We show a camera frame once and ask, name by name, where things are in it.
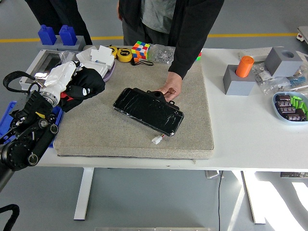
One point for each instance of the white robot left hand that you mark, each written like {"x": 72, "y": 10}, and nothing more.
{"x": 60, "y": 75}

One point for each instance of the person's left hand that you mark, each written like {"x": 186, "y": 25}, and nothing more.
{"x": 173, "y": 84}

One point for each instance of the person's right hand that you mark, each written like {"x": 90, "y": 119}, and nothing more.
{"x": 118, "y": 9}

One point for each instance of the black rag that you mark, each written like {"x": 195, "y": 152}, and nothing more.
{"x": 93, "y": 79}

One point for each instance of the black glossy panel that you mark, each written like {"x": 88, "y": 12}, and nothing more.
{"x": 146, "y": 109}

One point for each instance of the person's left forearm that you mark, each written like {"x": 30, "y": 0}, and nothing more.
{"x": 185, "y": 55}

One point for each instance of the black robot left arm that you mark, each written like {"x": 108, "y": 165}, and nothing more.
{"x": 21, "y": 149}

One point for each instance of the black table control panel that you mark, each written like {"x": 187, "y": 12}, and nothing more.
{"x": 293, "y": 175}

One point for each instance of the clear plastic bag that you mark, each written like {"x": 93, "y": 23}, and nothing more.
{"x": 66, "y": 55}

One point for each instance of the clear bag of screws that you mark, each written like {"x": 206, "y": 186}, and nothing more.
{"x": 161, "y": 54}

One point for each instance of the small colourful puzzle cube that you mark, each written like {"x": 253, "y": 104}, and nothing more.
{"x": 199, "y": 57}

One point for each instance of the blue plastic bin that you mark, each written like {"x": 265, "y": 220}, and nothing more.
{"x": 56, "y": 113}

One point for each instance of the grey block holder base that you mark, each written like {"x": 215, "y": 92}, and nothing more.
{"x": 81, "y": 44}

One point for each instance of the person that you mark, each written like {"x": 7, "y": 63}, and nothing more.
{"x": 156, "y": 14}
{"x": 60, "y": 14}

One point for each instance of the blue plastic block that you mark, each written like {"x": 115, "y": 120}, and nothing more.
{"x": 47, "y": 35}
{"x": 68, "y": 36}

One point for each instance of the grey block with socket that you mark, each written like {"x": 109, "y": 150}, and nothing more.
{"x": 237, "y": 85}

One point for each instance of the orange cylinder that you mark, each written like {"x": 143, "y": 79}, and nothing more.
{"x": 244, "y": 66}

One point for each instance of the grey-brown mat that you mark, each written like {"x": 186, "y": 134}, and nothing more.
{"x": 120, "y": 137}

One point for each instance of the clear bag of nuts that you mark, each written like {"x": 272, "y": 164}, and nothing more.
{"x": 258, "y": 69}

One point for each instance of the grey box under table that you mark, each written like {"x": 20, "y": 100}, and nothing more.
{"x": 213, "y": 174}

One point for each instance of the clear bag of metal parts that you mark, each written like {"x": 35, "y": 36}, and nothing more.
{"x": 274, "y": 84}

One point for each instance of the light blue bowl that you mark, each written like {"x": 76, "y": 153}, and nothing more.
{"x": 276, "y": 113}

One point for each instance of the grey block with round hole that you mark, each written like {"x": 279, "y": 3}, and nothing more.
{"x": 281, "y": 65}

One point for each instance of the dark brown capacitor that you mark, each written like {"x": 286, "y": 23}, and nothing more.
{"x": 282, "y": 97}
{"x": 283, "y": 103}
{"x": 286, "y": 110}
{"x": 296, "y": 117}

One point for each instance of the white table leg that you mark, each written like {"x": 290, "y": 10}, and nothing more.
{"x": 83, "y": 192}
{"x": 253, "y": 197}

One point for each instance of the green battery cell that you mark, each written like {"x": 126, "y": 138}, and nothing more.
{"x": 294, "y": 100}
{"x": 305, "y": 107}
{"x": 299, "y": 105}

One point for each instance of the clear bag of blue resistors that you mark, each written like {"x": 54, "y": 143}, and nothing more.
{"x": 298, "y": 80}

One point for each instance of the white cart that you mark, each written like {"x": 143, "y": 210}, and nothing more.
{"x": 303, "y": 36}

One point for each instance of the grey electrical enclosure box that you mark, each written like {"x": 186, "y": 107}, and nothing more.
{"x": 45, "y": 59}

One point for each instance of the white switch box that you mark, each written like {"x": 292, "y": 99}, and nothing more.
{"x": 96, "y": 66}

